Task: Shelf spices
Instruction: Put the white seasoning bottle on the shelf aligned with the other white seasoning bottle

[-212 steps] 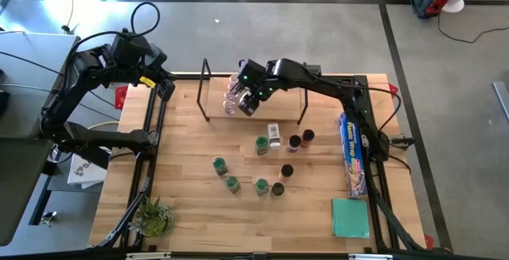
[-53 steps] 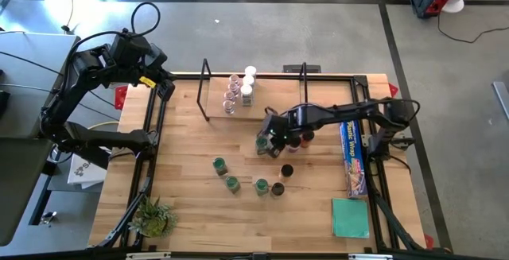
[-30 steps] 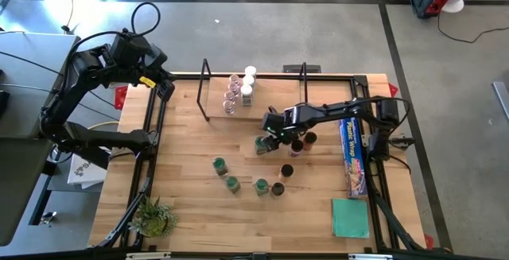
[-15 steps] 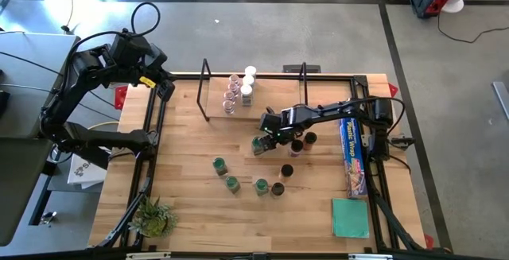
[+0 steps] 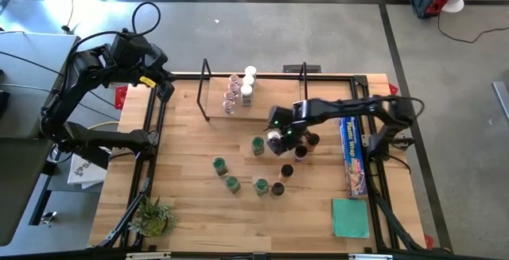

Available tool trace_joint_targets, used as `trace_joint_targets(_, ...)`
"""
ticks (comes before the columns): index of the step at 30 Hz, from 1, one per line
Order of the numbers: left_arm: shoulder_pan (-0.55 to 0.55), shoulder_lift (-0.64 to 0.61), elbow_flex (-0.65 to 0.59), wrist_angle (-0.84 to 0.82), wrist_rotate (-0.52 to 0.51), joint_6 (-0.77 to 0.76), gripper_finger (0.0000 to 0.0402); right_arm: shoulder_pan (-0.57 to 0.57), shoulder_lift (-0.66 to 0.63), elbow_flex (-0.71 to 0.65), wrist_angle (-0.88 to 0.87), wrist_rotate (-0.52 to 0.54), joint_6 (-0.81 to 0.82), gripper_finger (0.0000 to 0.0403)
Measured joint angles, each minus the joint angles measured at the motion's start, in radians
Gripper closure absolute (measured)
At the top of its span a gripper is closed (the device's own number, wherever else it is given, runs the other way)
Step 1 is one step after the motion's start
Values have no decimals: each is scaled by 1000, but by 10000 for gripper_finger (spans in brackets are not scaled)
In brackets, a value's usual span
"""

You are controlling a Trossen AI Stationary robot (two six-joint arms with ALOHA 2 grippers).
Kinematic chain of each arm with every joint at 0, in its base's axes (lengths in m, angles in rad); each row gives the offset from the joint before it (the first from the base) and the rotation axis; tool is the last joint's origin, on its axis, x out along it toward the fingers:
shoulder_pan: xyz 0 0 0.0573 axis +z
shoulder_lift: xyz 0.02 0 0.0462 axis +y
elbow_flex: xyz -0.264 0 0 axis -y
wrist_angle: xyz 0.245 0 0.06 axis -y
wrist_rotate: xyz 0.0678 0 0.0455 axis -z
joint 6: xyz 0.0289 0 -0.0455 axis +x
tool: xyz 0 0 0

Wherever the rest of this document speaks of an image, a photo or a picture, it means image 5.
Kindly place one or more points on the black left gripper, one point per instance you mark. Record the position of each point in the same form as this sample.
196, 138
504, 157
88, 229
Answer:
157, 73

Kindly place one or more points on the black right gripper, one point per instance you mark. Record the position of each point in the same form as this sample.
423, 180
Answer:
284, 119

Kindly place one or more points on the black-lid spice jar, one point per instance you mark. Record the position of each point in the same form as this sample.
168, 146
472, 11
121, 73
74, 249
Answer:
277, 189
313, 140
286, 170
300, 151

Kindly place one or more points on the green-lid spice jar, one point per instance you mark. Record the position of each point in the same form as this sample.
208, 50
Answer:
219, 165
261, 185
232, 183
257, 144

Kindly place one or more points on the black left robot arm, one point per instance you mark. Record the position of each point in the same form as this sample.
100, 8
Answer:
99, 65

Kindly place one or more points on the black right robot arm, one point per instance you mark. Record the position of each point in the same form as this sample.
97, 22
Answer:
350, 107

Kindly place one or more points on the wooden shelf with black legs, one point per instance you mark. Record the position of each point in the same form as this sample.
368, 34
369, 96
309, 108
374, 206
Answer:
274, 93

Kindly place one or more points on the yellow tag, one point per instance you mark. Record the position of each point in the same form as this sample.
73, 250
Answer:
147, 82

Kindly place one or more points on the blue plastic wrap box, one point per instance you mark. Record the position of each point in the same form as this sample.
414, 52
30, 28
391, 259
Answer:
352, 152

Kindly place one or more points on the teal square pad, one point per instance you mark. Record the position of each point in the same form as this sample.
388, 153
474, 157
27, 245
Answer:
350, 218

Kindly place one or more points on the white printed box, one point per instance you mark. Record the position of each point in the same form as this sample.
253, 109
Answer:
83, 172

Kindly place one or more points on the small succulent plant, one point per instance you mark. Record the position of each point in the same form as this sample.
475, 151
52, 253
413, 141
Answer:
153, 218

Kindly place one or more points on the grey desk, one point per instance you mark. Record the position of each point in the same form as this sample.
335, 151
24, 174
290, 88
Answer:
24, 93

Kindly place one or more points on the black desk device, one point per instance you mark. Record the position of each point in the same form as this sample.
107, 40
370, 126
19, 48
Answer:
3, 103

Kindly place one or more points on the small metal clip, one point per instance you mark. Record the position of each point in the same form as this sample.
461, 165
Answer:
47, 218

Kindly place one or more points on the black metal table frame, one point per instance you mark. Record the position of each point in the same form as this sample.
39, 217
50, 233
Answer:
338, 78

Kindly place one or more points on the black table-level camera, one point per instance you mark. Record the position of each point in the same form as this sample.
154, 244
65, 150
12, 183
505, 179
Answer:
259, 256

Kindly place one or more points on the silver frame bracket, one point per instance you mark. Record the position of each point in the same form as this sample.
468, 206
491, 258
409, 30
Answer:
147, 256
370, 257

